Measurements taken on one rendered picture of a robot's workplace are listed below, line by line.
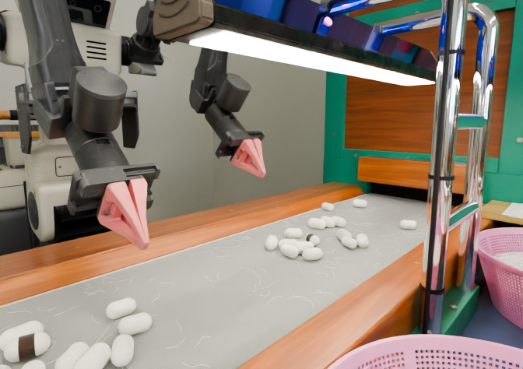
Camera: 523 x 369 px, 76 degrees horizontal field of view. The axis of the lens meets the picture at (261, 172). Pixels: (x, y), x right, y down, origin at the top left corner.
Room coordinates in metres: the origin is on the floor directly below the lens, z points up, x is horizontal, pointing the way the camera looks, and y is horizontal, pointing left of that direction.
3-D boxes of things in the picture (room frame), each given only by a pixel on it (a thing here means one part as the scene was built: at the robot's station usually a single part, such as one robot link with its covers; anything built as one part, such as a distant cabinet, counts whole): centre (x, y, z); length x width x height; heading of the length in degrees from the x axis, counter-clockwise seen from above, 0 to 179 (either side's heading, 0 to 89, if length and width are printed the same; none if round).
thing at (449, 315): (0.47, -0.19, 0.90); 0.20 x 0.19 x 0.45; 135
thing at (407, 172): (0.89, -0.41, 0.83); 0.30 x 0.06 x 0.07; 45
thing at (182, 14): (0.53, -0.14, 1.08); 0.62 x 0.08 x 0.07; 135
